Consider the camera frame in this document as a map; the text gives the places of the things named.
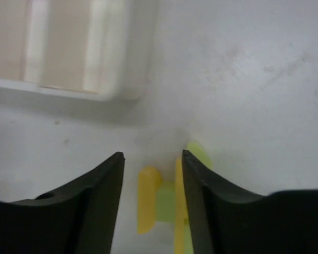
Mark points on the light green square lego brick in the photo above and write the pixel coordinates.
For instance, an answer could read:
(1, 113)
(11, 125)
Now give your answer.
(165, 202)

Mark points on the yellow long lego plate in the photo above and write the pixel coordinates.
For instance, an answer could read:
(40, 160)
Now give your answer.
(180, 209)

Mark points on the yellow curved lego brick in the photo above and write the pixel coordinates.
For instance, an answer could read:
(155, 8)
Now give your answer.
(149, 180)

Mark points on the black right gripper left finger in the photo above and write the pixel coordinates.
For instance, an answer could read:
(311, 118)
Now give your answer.
(78, 217)

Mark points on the light green curved lego brick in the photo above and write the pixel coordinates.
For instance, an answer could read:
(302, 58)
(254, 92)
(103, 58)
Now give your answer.
(199, 152)

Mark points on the white three-compartment container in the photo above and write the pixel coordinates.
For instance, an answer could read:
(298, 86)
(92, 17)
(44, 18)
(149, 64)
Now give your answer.
(95, 50)

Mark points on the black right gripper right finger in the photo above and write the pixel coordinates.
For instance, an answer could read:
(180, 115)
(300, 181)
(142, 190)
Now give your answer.
(225, 218)

